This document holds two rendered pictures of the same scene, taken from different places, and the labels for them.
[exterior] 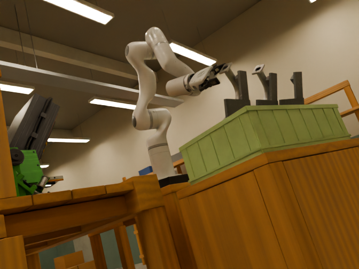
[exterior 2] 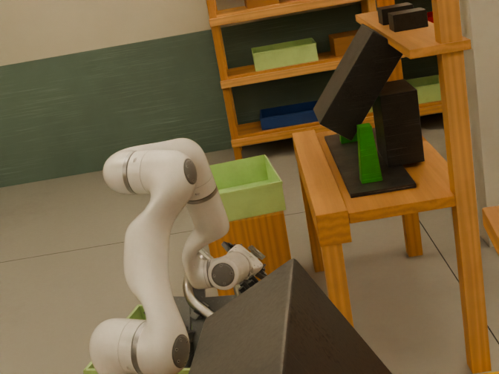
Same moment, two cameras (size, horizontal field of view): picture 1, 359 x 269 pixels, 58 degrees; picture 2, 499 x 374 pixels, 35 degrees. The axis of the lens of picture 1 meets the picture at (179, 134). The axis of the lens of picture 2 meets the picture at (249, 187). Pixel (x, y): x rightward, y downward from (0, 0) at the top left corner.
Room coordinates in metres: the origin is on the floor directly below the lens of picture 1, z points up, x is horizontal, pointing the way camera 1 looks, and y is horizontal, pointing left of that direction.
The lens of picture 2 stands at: (2.38, 1.63, 2.09)
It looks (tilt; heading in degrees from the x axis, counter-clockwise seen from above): 17 degrees down; 237
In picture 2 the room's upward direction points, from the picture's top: 10 degrees counter-clockwise
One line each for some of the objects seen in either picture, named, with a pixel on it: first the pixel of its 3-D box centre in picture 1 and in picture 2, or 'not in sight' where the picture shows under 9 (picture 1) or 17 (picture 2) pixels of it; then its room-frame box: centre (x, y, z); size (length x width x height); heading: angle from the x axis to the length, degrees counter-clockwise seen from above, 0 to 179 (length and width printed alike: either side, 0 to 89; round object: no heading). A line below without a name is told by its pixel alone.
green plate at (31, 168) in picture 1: (26, 168); not in sight; (1.68, 0.85, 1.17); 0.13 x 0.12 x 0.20; 49
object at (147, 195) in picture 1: (70, 226); not in sight; (1.90, 0.76, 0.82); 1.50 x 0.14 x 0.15; 49
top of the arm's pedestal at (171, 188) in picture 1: (169, 193); not in sight; (1.80, 0.15, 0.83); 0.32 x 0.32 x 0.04; 52
